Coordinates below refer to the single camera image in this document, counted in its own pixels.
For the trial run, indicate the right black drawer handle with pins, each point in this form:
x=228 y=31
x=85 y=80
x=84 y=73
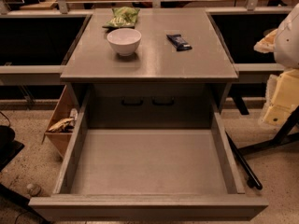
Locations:
x=163 y=101

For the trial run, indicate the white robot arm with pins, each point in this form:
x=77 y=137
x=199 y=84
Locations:
x=283 y=41

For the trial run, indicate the open grey top drawer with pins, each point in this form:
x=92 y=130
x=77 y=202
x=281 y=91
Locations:
x=148 y=175

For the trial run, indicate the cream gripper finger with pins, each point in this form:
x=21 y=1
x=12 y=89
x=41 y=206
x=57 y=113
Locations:
x=266 y=44

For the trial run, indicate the left black drawer handle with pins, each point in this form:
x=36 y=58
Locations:
x=132 y=101

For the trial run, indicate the green chip bag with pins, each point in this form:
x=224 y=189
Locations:
x=123 y=17

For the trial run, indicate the grey drawer cabinet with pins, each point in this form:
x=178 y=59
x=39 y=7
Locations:
x=196 y=78

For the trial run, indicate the white ceramic bowl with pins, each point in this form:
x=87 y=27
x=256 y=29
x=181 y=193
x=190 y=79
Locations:
x=124 y=41

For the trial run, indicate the dark blue rxbar wrapper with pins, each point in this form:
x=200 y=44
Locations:
x=178 y=42

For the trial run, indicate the yellow crumpled snack bag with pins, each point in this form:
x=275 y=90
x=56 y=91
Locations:
x=60 y=125

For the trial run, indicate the black tripod leg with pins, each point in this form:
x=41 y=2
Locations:
x=252 y=180

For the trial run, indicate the black drawer handle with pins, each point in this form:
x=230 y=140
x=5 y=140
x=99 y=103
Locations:
x=132 y=101
x=163 y=101

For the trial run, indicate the small clear bottle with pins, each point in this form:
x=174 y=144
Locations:
x=33 y=189

